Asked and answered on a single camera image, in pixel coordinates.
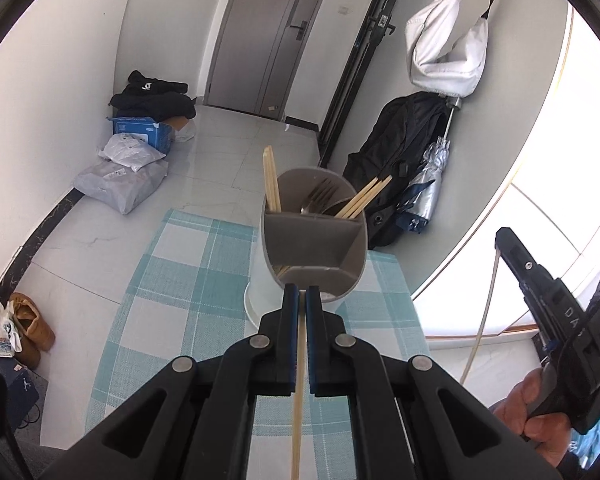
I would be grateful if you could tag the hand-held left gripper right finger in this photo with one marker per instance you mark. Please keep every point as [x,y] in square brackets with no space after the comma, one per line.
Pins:
[311,335]

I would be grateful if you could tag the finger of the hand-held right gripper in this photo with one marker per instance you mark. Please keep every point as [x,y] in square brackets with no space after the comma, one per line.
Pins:
[525,270]

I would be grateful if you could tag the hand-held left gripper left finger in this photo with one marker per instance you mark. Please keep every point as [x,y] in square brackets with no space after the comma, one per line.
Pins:
[292,335]

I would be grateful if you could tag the white grey utensil holder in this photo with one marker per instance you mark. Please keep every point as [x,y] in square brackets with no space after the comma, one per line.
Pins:
[310,240]

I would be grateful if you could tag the metal fork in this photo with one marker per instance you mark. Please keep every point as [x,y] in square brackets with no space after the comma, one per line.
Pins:
[322,192]

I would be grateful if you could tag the white shoulder bag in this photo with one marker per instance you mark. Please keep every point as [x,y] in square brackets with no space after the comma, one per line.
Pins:
[430,35]

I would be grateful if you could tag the person's right hand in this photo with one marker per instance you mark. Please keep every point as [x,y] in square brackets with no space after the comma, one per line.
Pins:
[525,395]

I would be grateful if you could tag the teal checked placemat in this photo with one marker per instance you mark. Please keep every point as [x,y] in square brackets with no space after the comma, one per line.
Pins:
[180,285]

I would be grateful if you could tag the silver folded umbrella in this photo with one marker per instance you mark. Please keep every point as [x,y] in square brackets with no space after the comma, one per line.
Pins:
[425,185]

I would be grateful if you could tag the black backpack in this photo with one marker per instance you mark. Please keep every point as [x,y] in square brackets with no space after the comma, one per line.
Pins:
[395,150]

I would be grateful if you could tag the small white plastic bag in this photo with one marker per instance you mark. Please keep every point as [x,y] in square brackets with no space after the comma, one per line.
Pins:
[186,133]

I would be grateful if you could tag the grey plastic package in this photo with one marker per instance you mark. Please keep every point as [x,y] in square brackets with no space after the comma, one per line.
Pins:
[120,185]

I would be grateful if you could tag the blue cardboard box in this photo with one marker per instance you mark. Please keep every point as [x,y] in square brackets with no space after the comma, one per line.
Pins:
[155,135]

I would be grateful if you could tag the white plastic package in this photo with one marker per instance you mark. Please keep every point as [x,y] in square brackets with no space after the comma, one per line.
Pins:
[130,152]

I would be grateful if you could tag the brown shoe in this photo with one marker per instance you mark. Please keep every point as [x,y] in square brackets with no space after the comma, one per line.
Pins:
[35,325]
[29,352]

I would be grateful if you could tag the black clothes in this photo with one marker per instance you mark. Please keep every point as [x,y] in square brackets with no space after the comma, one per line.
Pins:
[150,100]

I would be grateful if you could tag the dark blue box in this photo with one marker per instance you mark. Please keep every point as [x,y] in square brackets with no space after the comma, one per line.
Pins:
[20,390]

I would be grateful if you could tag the white printed shoe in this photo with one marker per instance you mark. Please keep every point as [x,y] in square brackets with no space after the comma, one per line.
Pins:
[6,330]

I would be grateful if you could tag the grey door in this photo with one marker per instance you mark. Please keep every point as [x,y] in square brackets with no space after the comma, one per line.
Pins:
[270,35]

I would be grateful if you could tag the black door frame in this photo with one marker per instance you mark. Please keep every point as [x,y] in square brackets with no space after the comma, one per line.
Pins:
[360,60]

